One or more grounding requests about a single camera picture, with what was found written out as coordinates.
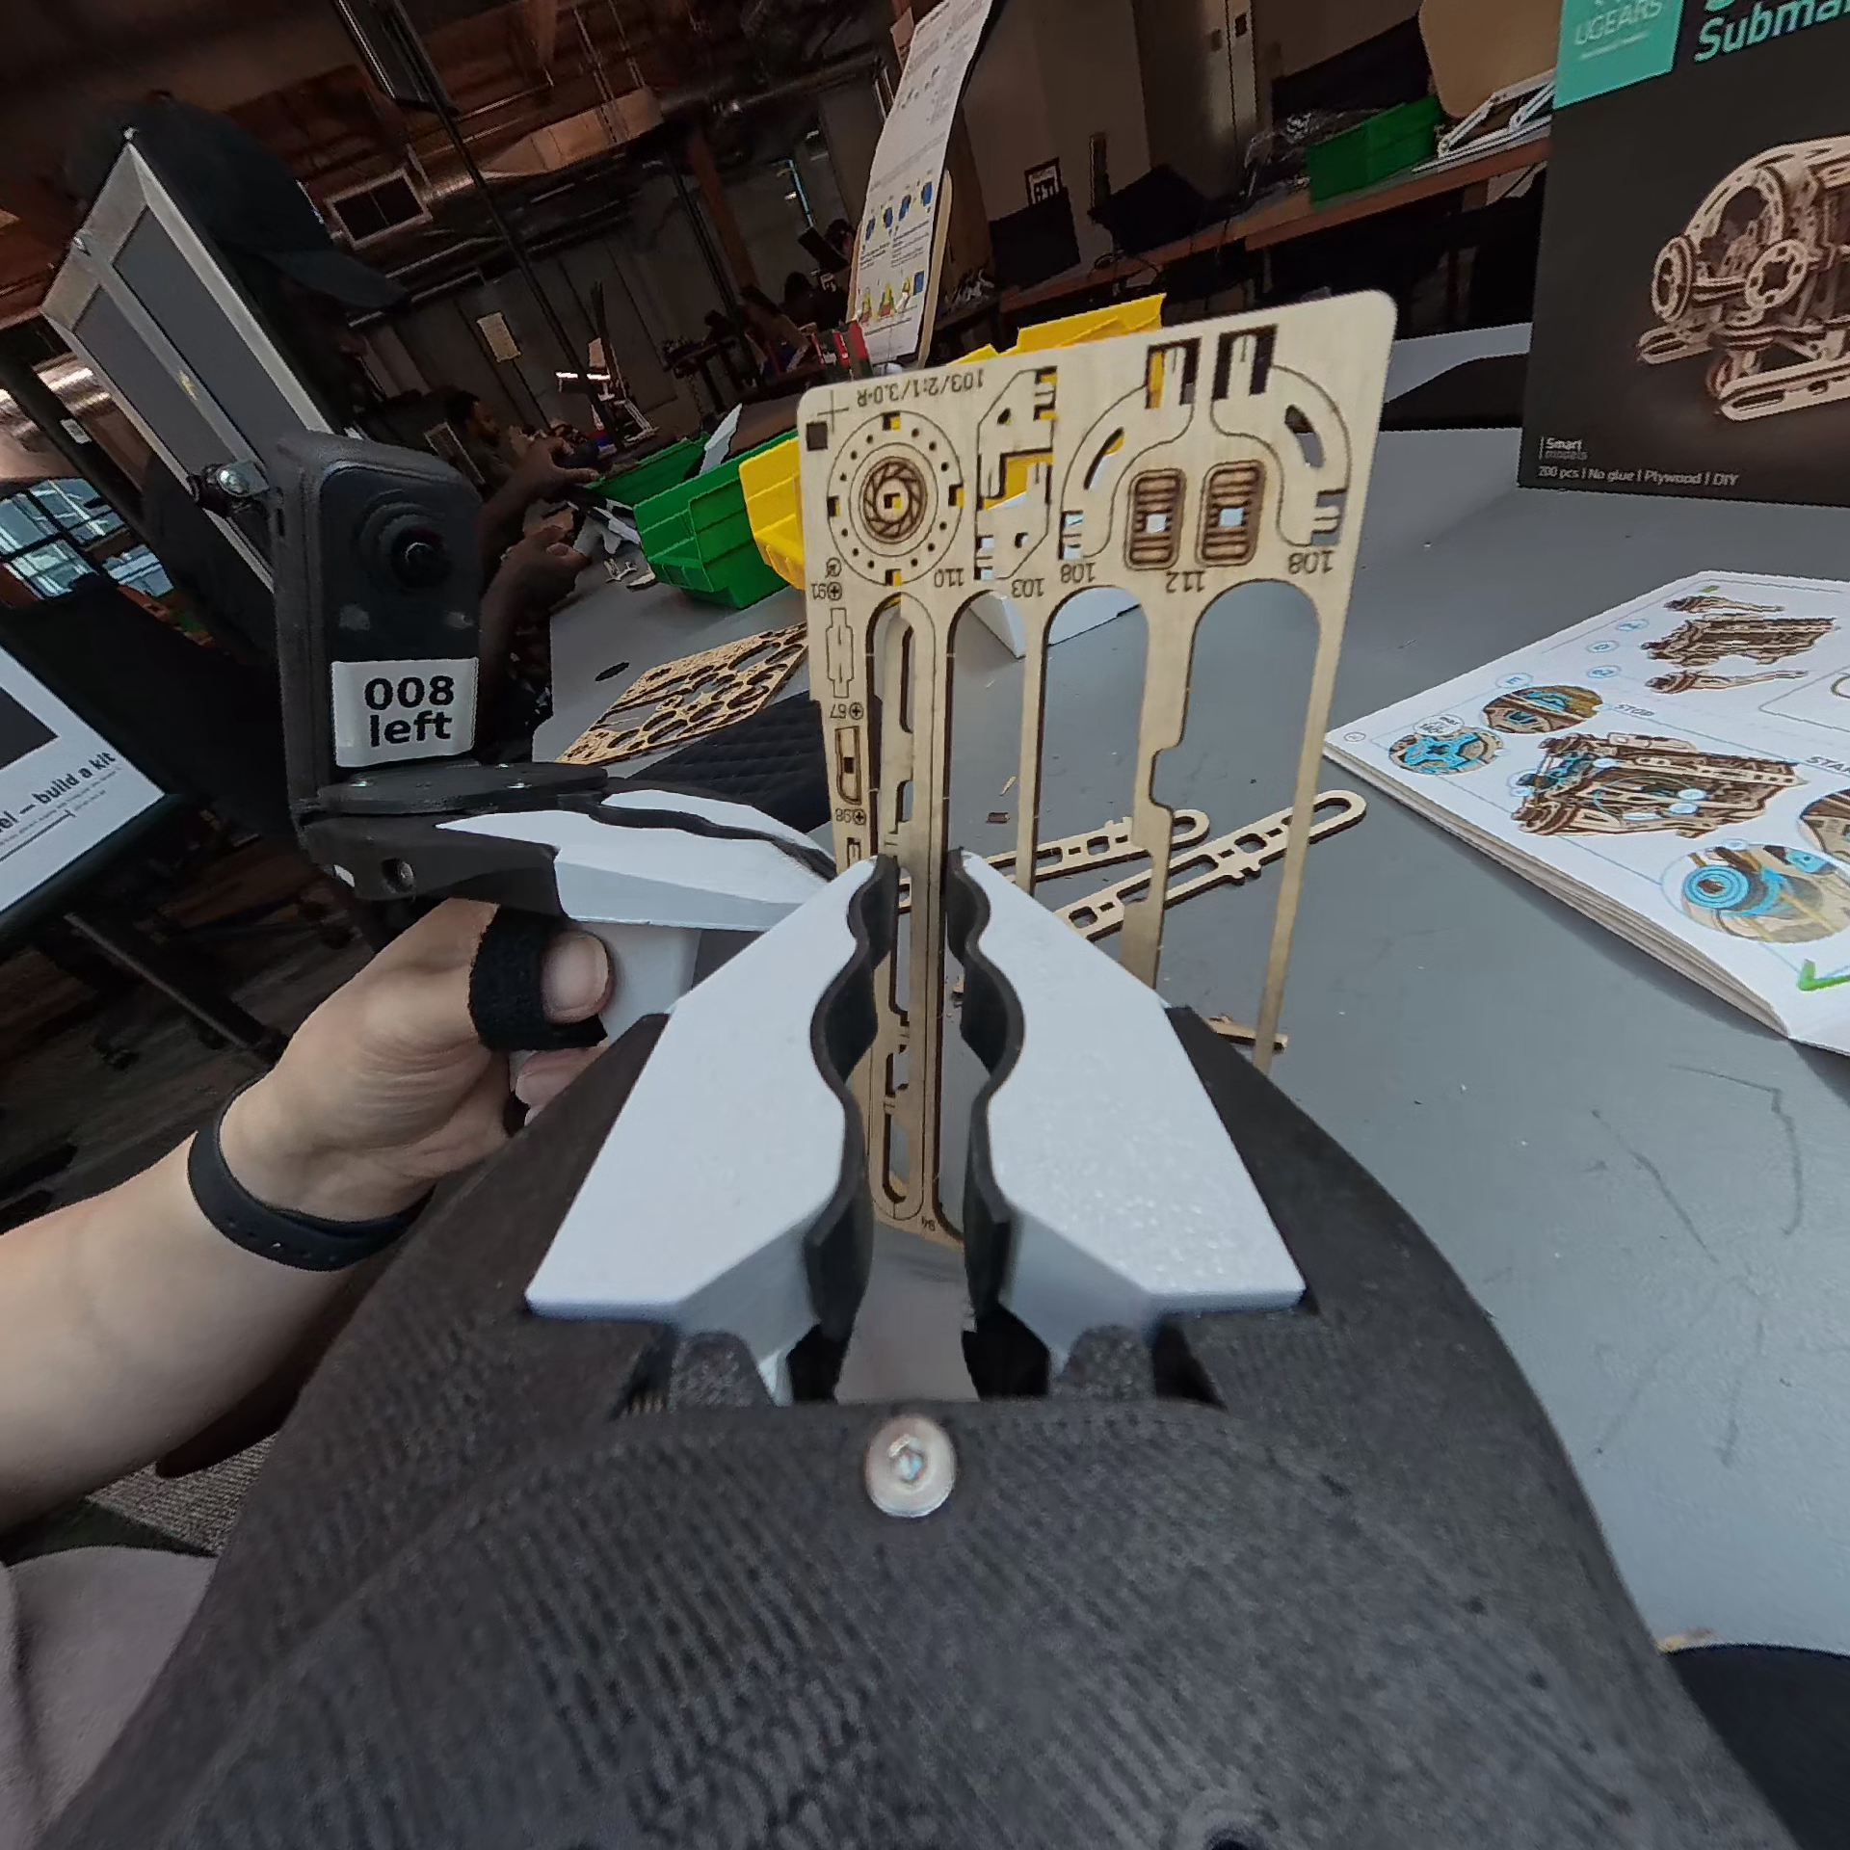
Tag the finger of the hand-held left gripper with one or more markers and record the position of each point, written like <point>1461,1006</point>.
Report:
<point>682,882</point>
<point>507,833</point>

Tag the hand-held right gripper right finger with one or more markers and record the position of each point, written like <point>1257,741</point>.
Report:
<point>1114,1143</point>

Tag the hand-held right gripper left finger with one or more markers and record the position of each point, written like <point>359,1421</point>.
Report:
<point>694,1157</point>

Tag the laser-cut wooden parts sheet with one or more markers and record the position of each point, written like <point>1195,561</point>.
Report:
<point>1098,492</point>

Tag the person's left forearm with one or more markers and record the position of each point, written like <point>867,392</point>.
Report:
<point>159,1331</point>

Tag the dark model kit box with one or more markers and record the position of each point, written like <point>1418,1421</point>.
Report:
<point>1707,288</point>

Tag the person's left hand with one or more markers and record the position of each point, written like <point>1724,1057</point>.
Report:
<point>392,1056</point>

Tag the black foam mat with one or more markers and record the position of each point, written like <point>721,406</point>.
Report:
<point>752,760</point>

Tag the wooden sheet with round cutouts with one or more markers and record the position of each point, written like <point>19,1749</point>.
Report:
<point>682,703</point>

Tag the long notched wooden strip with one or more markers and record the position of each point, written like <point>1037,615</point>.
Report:
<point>1114,846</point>
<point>1229,868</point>

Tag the large green plastic bin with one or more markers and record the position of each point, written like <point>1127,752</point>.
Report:
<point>708,536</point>

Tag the white display sign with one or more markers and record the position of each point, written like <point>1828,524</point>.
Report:
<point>64,796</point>

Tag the black wristband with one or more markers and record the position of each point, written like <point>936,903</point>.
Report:
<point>276,1229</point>

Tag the illustrated instruction booklet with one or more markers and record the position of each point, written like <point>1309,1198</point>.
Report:
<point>1634,810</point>

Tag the long yellow plastic bin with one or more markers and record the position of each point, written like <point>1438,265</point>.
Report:
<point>1072,329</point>

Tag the upright instruction card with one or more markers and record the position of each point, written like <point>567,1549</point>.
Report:
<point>912,189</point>

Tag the person's trouser leg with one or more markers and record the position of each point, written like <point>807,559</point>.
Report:
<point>88,1706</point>

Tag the small green plastic bin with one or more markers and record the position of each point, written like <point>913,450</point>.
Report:
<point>1374,146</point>

